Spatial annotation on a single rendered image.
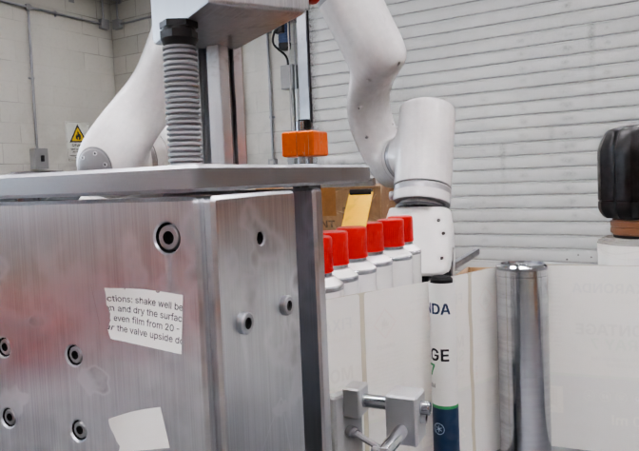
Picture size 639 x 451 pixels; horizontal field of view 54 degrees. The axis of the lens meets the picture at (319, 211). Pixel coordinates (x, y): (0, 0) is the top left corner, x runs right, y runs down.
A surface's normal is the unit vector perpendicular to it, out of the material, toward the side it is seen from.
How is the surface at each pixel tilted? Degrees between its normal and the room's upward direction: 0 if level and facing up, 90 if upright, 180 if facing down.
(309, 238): 90
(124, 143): 82
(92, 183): 90
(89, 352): 90
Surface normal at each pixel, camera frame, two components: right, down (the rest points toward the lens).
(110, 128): -0.21, -0.25
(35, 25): 0.85, 0.00
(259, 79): -0.52, 0.07
